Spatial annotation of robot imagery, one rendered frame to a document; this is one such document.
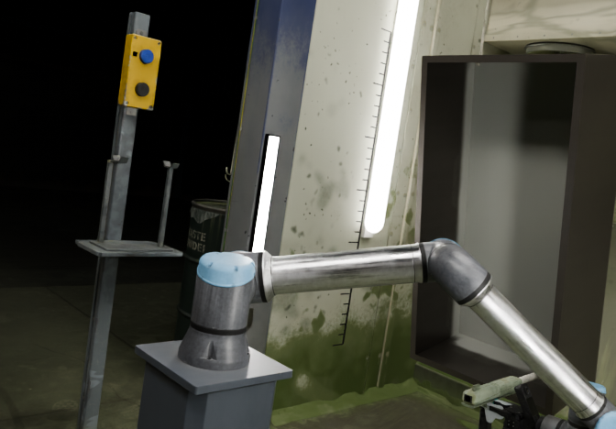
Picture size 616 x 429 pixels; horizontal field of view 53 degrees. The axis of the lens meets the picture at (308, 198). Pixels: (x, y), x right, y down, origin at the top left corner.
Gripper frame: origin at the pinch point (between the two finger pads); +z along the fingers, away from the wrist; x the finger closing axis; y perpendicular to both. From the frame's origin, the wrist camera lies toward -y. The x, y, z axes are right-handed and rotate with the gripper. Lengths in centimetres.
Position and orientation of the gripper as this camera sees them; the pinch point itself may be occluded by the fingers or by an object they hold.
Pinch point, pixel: (484, 400)
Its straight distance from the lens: 217.7
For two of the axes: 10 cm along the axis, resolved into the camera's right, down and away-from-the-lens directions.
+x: 7.1, 0.1, 7.0
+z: -7.0, -0.9, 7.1
